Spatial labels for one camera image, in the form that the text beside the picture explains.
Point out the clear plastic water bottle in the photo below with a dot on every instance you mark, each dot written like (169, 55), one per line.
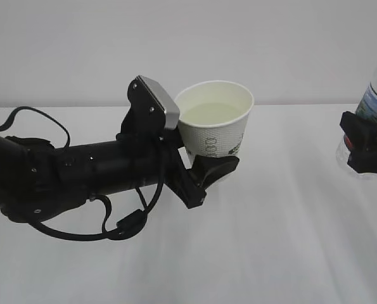
(367, 109)

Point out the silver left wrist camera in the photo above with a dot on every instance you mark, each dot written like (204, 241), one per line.
(163, 101)

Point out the white paper cup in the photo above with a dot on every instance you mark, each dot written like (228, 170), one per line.
(213, 118)

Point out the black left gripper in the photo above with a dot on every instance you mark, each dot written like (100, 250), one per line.
(190, 185)

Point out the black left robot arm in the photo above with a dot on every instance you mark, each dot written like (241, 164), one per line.
(39, 181)

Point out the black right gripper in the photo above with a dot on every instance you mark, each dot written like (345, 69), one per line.
(360, 137)

